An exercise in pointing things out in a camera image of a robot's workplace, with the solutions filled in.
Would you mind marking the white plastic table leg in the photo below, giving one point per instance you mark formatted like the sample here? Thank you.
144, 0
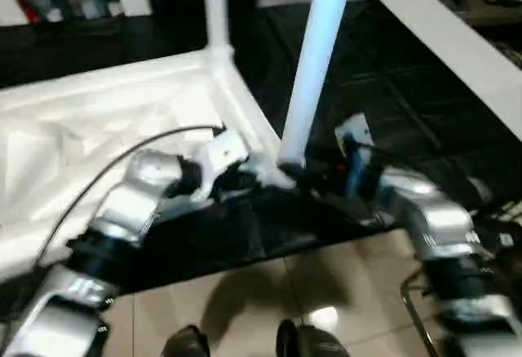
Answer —
216, 6
318, 47

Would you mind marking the white plastic table top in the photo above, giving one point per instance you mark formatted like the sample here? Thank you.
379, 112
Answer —
102, 100

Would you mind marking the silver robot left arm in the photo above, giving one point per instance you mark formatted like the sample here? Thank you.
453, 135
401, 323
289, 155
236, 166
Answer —
130, 206

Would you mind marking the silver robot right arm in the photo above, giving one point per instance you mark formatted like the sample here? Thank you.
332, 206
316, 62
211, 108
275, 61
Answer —
440, 214

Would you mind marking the dark robot right foot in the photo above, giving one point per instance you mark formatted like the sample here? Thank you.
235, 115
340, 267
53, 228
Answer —
312, 338

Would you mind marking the dark robot foot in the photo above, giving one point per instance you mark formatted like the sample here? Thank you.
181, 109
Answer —
185, 342
312, 338

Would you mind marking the dark robot left foot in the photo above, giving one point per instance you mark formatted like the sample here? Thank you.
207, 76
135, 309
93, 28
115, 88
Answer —
185, 342

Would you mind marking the white flat board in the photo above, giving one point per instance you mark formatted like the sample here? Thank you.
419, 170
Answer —
448, 43

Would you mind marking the small white cup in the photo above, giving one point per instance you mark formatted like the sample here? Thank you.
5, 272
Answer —
114, 8
54, 15

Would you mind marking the red figurine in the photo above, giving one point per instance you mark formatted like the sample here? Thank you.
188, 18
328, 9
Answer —
30, 12

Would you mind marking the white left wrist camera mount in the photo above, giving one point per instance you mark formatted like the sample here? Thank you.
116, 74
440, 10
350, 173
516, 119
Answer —
224, 149

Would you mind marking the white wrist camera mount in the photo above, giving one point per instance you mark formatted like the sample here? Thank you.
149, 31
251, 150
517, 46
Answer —
224, 149
359, 126

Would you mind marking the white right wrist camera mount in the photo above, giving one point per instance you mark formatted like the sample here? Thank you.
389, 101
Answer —
359, 126

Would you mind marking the chrome tube frame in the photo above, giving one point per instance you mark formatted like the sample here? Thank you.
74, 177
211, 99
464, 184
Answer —
412, 312

